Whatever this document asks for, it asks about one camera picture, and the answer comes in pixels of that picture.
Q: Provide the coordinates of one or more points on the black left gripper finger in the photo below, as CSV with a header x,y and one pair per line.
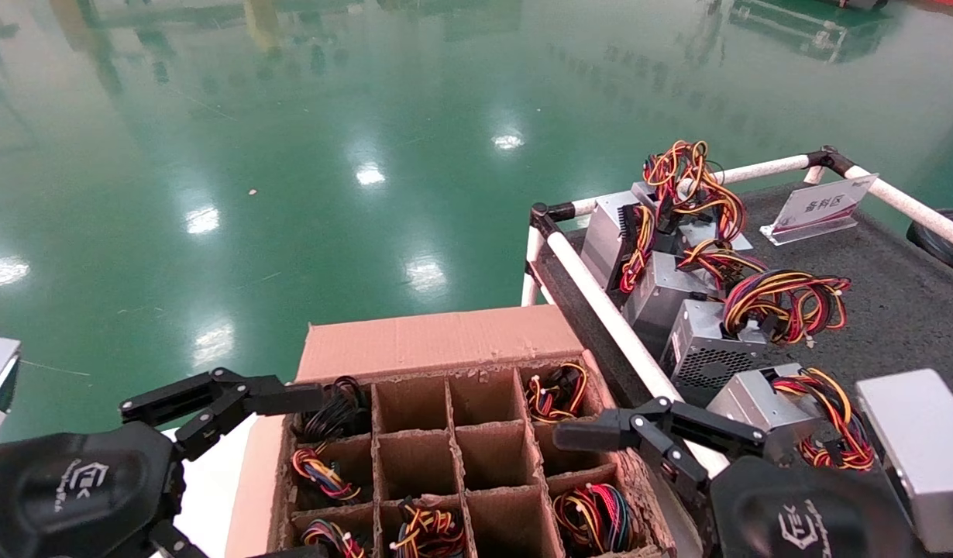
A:
x,y
236,395
170,542

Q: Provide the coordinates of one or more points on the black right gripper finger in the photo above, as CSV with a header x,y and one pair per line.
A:
x,y
647,425
703,535

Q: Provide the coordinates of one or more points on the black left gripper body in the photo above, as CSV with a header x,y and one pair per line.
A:
x,y
73,488

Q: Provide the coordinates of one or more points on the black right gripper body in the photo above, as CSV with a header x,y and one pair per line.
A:
x,y
802,519

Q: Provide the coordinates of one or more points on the brown cardboard box with dividers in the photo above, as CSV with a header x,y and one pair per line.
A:
x,y
430,341

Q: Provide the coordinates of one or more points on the silver power supply mesh grille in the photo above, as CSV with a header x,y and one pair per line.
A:
x,y
705,341

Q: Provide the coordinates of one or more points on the silver power supply plain side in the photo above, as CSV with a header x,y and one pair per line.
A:
x,y
662,298

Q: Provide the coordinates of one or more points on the tall silver power supply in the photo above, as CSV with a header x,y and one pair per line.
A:
x,y
604,236

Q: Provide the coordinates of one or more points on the clear acrylic sign holder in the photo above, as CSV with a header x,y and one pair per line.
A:
x,y
821,205

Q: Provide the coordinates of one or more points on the black rubber wheel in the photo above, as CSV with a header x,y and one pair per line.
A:
x,y
945,244

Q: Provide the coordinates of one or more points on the white pipe table frame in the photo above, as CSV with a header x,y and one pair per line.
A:
x,y
600,298

